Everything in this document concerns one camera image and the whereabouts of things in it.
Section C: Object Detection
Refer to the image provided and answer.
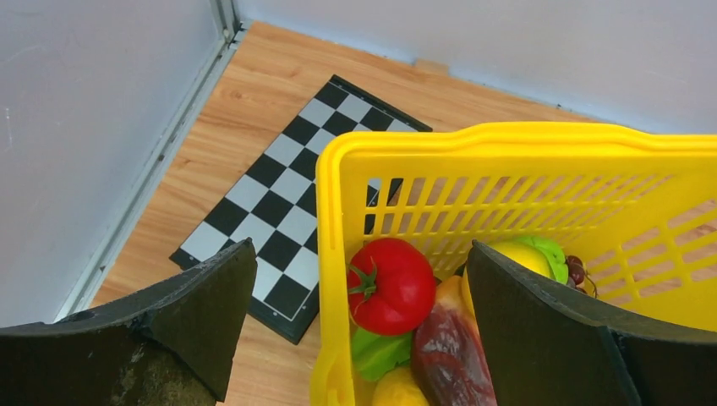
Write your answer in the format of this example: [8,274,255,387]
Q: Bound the yellow fruit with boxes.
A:
[371,366,429,406]

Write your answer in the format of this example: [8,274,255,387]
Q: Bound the yellow plastic basket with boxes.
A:
[309,122,716,405]

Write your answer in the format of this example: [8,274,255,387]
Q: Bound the black white checkerboard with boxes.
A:
[169,75,432,344]

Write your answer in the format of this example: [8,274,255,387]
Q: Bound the red tomato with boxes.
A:
[347,238,436,336]

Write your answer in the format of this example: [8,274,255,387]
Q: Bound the dark purple grapes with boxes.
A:
[566,255,598,298]

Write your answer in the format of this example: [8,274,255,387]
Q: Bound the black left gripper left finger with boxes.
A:
[1,239,257,405]

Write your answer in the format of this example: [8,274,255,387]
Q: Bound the light green lime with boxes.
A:
[516,235,569,284]

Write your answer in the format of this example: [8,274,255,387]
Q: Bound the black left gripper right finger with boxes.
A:
[466,241,716,405]

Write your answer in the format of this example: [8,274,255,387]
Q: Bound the green leafy vegetable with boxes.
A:
[351,327,413,381]

